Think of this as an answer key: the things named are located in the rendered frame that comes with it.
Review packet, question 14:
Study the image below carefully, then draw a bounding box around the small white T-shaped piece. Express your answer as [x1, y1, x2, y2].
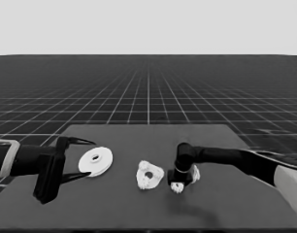
[190, 164, 201, 184]

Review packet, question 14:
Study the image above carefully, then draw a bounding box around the large thick white disc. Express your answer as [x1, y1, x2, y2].
[78, 146, 114, 179]

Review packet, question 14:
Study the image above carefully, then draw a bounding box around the small white toothed gear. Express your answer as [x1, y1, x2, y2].
[138, 159, 150, 171]
[137, 179, 152, 191]
[170, 182, 185, 195]
[153, 165, 166, 179]

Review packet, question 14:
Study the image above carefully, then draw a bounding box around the white round pinned carrier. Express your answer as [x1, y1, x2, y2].
[135, 159, 166, 191]

